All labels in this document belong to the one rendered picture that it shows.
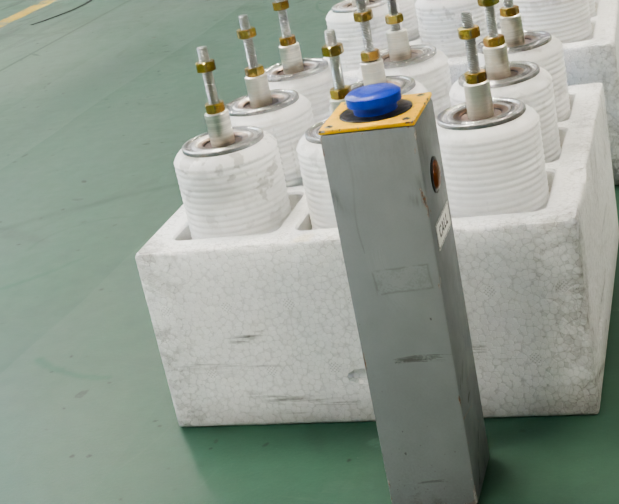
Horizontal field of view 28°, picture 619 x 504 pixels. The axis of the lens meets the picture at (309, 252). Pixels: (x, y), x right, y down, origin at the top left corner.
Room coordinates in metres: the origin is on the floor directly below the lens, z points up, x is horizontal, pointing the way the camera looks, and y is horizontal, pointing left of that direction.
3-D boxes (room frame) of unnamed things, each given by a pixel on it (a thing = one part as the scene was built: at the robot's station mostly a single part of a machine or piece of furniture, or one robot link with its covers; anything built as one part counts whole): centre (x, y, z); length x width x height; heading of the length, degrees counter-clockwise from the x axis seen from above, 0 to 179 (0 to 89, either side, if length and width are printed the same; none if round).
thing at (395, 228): (0.87, -0.07, 0.16); 0.07 x 0.07 x 0.31; 70
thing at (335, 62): (1.06, -0.06, 0.30); 0.01 x 0.01 x 0.08
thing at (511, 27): (1.24, -0.25, 0.26); 0.02 x 0.02 x 0.03
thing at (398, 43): (1.28, -0.13, 0.26); 0.02 x 0.02 x 0.03
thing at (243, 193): (1.10, 0.06, 0.16); 0.10 x 0.10 x 0.18
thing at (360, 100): (0.87, -0.07, 0.32); 0.04 x 0.04 x 0.02
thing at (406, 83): (1.17, -0.09, 0.25); 0.08 x 0.08 x 0.01
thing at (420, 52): (1.28, -0.13, 0.25); 0.08 x 0.08 x 0.01
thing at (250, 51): (1.21, 0.02, 0.30); 0.01 x 0.01 x 0.08
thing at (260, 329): (1.17, -0.09, 0.09); 0.39 x 0.39 x 0.18; 70
